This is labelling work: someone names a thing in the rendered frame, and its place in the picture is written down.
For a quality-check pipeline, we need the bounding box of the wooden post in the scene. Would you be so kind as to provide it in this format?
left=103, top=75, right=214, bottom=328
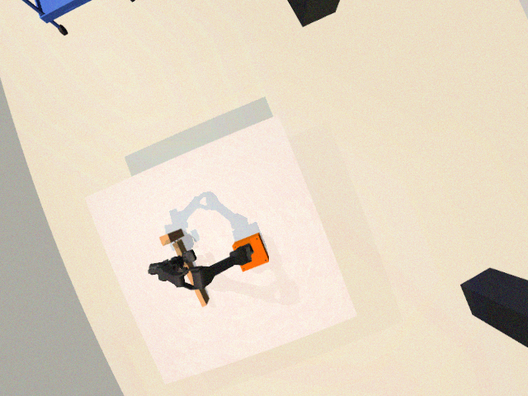
left=159, top=229, right=184, bottom=246

